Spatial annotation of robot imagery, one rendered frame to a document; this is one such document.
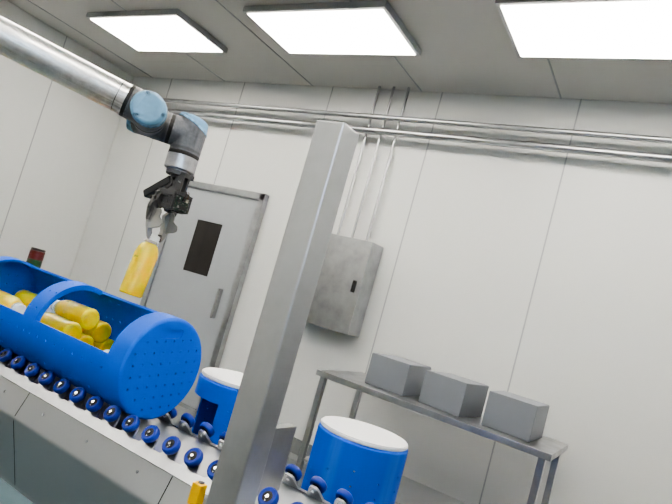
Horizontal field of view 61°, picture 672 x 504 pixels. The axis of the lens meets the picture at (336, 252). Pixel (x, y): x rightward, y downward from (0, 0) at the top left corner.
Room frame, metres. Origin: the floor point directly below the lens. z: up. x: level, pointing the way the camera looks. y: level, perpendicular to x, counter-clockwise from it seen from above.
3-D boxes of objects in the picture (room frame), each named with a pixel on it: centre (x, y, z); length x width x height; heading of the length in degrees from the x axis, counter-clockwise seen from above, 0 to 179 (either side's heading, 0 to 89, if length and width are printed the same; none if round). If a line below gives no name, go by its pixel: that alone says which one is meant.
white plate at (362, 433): (1.79, -0.23, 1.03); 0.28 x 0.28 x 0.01
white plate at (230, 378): (2.08, 0.21, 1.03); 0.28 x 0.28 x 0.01
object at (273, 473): (1.37, 0.02, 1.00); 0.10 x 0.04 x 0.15; 148
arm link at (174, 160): (1.67, 0.51, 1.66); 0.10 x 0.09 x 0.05; 147
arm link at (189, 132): (1.66, 0.51, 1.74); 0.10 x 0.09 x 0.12; 108
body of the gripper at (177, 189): (1.66, 0.50, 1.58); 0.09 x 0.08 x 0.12; 57
